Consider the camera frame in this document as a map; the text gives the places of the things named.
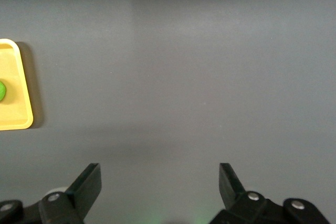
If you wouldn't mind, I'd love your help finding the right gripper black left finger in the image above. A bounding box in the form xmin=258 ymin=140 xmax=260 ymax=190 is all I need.
xmin=0 ymin=163 xmax=102 ymax=224

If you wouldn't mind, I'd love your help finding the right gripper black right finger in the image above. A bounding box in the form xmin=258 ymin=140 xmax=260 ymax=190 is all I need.
xmin=208 ymin=163 xmax=331 ymax=224

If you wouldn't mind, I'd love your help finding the yellow plastic tray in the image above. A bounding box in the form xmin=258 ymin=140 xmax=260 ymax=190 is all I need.
xmin=0 ymin=38 xmax=34 ymax=131

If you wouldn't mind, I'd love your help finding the dark grey table mat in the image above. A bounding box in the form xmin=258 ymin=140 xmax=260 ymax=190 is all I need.
xmin=0 ymin=0 xmax=336 ymax=224

